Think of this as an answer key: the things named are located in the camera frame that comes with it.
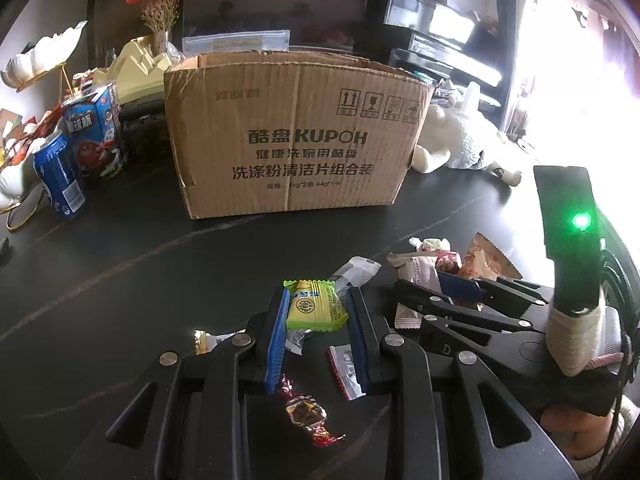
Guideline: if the pile of assorted snacks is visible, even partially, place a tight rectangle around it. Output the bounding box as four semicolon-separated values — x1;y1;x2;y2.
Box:
0;107;66;171

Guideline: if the person's right forearm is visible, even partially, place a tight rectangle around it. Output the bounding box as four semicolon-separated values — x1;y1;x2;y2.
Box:
570;402;640;480

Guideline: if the yellow-green snack packet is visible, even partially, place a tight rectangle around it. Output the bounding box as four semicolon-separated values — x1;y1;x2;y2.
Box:
283;280;349;332

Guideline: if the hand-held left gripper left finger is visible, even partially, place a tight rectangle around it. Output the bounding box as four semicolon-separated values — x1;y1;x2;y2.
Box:
75;287;293;480

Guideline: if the white shell tiered stand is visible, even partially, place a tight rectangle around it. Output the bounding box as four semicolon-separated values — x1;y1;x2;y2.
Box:
0;21;88;233

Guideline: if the brown cardboard box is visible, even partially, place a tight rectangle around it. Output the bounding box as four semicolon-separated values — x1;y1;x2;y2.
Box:
163;51;435;220

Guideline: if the blue soda can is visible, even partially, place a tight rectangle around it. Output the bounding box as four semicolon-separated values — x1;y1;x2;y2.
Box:
32;131;87;220

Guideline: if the small white candy wrapper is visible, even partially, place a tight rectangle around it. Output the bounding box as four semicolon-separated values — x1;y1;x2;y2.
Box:
284;329;313;356

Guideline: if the pink wrapped candy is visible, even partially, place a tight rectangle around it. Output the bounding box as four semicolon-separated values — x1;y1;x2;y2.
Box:
435;251;463;276

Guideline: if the clear zip bag of pistachios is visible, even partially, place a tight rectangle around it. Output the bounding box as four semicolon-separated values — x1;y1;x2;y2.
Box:
181;29;292;56

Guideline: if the person's right hand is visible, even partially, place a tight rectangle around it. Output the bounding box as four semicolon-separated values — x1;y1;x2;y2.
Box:
541;401;625;462

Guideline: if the yellow white candy wrapper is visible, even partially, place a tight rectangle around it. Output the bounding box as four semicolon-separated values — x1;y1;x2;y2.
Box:
194;330;246;356

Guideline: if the gold red foil candy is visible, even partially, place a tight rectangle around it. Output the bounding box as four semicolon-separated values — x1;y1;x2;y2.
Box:
279;374;346;448

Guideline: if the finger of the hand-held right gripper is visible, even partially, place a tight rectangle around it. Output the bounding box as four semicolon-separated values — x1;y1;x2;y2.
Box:
439;271;553;307
392;279;548;362

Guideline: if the dried flower bouquet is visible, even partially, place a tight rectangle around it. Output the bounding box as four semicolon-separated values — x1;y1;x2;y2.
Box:
141;0;181;53

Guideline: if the clear white snack wrapper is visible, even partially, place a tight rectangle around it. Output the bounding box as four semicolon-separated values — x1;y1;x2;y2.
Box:
327;256;380;293

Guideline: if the black upright piano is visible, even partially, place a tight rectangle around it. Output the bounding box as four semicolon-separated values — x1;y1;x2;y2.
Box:
365;0;531;111

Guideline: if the red white snack packet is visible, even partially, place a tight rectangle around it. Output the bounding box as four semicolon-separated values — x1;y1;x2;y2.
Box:
326;344;366;401

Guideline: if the white plush sheep toy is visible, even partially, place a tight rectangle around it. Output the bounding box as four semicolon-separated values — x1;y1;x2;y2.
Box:
412;102;523;186

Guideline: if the white red twist candy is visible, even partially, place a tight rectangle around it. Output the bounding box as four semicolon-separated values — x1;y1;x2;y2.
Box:
409;236;451;253

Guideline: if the gold mountain-shaped box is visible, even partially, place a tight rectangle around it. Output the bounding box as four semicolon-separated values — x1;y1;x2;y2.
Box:
107;35;173;106

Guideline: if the orange snack packet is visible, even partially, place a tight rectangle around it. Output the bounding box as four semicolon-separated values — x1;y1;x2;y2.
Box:
460;232;523;281

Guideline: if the blue candy tub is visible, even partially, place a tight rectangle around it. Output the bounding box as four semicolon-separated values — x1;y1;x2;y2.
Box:
62;82;128;181

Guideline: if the black tin box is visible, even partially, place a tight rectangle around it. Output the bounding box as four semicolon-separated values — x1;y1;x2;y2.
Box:
119;100;168;161

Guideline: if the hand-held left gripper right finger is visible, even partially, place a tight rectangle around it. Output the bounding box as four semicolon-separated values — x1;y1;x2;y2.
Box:
349;286;576;480

